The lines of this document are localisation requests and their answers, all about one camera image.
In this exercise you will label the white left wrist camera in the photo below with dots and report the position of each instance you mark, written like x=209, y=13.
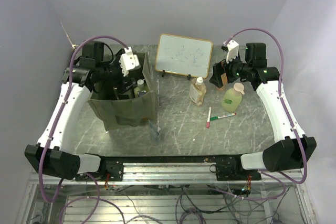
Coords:
x=128, y=61

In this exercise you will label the clear bottle black label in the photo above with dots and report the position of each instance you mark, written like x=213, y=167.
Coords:
x=118, y=94

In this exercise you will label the orange bottle pink cap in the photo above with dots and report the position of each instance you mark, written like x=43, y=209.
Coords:
x=224, y=82

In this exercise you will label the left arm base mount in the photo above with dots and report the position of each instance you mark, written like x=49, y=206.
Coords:
x=106, y=169

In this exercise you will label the amber pump soap bottle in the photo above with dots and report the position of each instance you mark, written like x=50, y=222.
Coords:
x=197, y=91

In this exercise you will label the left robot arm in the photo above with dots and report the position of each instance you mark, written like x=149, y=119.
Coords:
x=50, y=155

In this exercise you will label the pink whiteboard marker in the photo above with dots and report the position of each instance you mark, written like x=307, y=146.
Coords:
x=208, y=117

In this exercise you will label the green canvas bag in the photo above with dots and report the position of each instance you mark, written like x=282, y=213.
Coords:
x=117, y=113

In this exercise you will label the clear bottle yellow label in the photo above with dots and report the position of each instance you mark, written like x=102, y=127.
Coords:
x=142, y=93

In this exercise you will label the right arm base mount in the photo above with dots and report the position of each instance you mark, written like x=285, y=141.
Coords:
x=229, y=167

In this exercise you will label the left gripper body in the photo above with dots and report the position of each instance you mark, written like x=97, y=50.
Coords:
x=114, y=73

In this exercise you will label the small whiteboard with stand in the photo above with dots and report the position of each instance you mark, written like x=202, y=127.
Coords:
x=183, y=56

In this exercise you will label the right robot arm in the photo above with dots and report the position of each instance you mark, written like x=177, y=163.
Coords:
x=292, y=148

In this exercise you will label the green bottle beige pump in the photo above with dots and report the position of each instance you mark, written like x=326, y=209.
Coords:
x=233, y=97

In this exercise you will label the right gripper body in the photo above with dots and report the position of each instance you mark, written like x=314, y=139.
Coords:
x=235, y=69

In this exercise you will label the green whiteboard marker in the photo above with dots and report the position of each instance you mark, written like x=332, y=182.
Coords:
x=222, y=117

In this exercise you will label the yellow-green lotion bottle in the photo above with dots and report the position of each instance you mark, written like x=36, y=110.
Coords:
x=141, y=85

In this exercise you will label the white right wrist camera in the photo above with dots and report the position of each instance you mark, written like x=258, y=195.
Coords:
x=232, y=50

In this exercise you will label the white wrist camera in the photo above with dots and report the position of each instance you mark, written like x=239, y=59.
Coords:
x=128, y=61
x=232, y=50

